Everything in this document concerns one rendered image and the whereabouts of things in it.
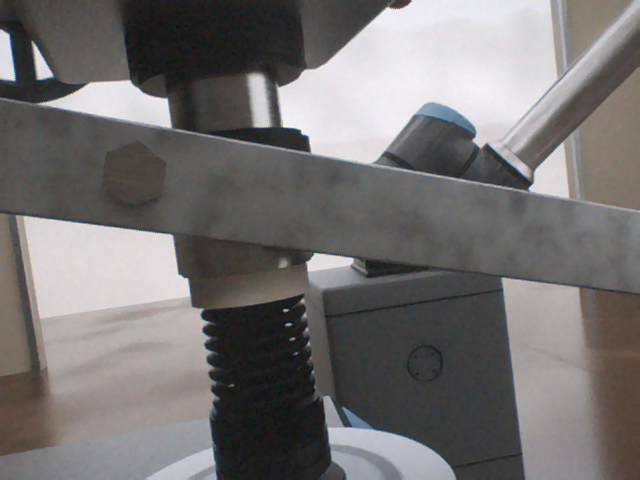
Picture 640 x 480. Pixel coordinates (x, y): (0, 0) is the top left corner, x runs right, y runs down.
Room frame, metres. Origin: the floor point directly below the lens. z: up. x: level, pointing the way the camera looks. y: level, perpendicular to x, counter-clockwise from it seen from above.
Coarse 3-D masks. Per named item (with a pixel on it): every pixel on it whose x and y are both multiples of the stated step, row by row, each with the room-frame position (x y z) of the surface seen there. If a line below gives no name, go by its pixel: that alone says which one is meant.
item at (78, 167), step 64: (0, 128) 0.27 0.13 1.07; (64, 128) 0.28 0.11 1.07; (128, 128) 0.28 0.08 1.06; (0, 192) 0.27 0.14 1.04; (64, 192) 0.28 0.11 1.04; (128, 192) 0.27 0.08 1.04; (192, 192) 0.29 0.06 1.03; (256, 192) 0.30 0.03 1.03; (320, 192) 0.31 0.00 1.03; (384, 192) 0.32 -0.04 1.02; (448, 192) 0.33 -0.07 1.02; (512, 192) 0.34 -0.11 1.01; (384, 256) 0.32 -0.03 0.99; (448, 256) 0.33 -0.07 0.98; (512, 256) 0.34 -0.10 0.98; (576, 256) 0.35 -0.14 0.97
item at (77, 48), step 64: (64, 0) 0.28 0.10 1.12; (128, 0) 0.29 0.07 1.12; (192, 0) 0.30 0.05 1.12; (256, 0) 0.31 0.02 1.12; (320, 0) 0.32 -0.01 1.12; (384, 0) 0.34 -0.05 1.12; (64, 64) 0.38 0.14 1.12; (128, 64) 0.34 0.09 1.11; (192, 64) 0.31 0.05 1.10; (256, 64) 0.33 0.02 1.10; (320, 64) 0.46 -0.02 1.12
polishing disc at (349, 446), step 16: (336, 432) 0.45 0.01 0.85; (352, 432) 0.44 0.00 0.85; (368, 432) 0.44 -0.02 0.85; (384, 432) 0.43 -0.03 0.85; (336, 448) 0.42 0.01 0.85; (352, 448) 0.41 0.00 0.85; (368, 448) 0.41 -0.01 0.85; (384, 448) 0.41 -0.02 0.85; (400, 448) 0.40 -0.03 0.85; (416, 448) 0.40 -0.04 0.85; (176, 464) 0.43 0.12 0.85; (192, 464) 0.42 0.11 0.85; (208, 464) 0.42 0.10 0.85; (352, 464) 0.39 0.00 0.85; (368, 464) 0.38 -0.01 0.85; (384, 464) 0.38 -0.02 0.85; (400, 464) 0.38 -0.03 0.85; (416, 464) 0.38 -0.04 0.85; (432, 464) 0.37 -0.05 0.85
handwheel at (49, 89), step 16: (16, 32) 0.47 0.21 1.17; (16, 48) 0.47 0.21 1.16; (32, 48) 0.47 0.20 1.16; (16, 64) 0.47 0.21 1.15; (32, 64) 0.47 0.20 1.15; (0, 80) 0.46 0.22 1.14; (16, 80) 0.47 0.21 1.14; (32, 80) 0.47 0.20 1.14; (48, 80) 0.47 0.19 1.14; (0, 96) 0.46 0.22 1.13; (16, 96) 0.46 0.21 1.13; (32, 96) 0.47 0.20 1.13; (48, 96) 0.47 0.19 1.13; (64, 96) 0.48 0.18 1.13
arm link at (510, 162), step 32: (608, 32) 1.37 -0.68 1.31; (576, 64) 1.39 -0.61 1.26; (608, 64) 1.35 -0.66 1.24; (544, 96) 1.42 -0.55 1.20; (576, 96) 1.38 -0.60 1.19; (608, 96) 1.40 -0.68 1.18; (512, 128) 1.46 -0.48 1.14; (544, 128) 1.40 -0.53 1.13; (576, 128) 1.42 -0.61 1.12; (480, 160) 1.44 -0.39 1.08; (512, 160) 1.42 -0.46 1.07; (544, 160) 1.45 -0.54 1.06
